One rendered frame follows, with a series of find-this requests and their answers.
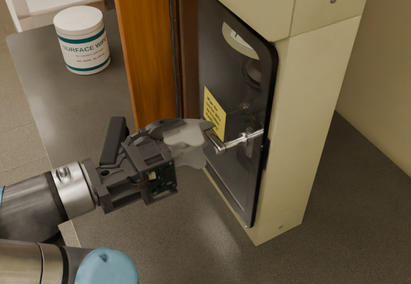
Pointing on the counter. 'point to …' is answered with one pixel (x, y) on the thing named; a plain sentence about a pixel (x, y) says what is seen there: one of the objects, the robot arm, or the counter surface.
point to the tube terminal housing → (305, 96)
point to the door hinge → (172, 46)
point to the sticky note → (214, 114)
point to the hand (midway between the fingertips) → (205, 130)
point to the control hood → (256, 0)
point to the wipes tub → (82, 39)
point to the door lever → (221, 148)
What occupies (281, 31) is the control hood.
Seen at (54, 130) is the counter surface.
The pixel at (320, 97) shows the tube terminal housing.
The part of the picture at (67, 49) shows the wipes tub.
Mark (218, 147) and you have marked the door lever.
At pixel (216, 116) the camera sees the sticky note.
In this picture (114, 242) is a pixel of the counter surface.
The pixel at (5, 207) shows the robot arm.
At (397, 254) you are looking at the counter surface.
